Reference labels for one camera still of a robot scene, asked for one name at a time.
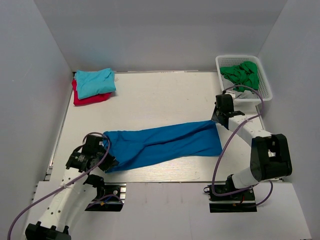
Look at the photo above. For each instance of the grey t-shirt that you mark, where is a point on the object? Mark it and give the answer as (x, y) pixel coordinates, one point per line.
(246, 94)

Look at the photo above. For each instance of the folded red t-shirt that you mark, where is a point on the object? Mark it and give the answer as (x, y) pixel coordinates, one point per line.
(89, 100)

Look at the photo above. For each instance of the folded light blue t-shirt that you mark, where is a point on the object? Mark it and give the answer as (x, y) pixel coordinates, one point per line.
(91, 83)

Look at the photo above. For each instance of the green t-shirt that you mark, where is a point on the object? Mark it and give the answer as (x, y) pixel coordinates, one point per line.
(244, 75)

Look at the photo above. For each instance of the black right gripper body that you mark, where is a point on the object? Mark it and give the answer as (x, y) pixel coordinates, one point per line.
(219, 117)

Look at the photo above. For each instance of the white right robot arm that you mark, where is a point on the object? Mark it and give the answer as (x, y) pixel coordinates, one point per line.
(269, 153)

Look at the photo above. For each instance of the white plastic basket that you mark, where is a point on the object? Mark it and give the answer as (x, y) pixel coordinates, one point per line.
(264, 87)

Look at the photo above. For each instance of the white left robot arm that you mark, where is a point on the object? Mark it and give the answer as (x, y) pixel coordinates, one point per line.
(79, 189)

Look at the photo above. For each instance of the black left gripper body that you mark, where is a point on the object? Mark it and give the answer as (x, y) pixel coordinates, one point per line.
(105, 161)

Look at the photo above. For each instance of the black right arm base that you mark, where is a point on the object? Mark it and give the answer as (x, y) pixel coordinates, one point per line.
(243, 202)

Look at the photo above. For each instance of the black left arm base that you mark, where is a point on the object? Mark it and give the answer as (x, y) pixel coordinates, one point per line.
(110, 198)

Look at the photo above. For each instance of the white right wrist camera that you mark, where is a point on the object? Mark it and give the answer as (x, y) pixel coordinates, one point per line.
(230, 93)

